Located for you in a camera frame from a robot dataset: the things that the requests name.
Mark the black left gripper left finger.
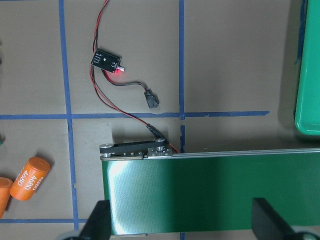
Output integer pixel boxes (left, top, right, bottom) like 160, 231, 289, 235
79, 200, 111, 240

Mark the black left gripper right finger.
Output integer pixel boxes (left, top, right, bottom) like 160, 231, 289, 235
251, 198, 296, 240

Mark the orange cylinder with 4680 print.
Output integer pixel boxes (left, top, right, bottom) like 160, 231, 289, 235
9, 157, 51, 201

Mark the plain orange cylinder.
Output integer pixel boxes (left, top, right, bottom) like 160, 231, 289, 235
0, 177, 13, 218

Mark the green conveyor belt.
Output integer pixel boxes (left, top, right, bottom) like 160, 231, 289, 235
99, 140, 320, 235

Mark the green plastic tray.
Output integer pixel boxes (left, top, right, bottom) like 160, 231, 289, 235
295, 0, 320, 136

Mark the black barrel plug connector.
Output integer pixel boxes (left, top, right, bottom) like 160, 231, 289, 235
144, 90, 159, 109

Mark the small black circuit board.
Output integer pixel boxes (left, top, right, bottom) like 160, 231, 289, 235
90, 48, 126, 74

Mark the red black wire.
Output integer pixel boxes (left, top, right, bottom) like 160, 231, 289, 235
89, 0, 181, 154

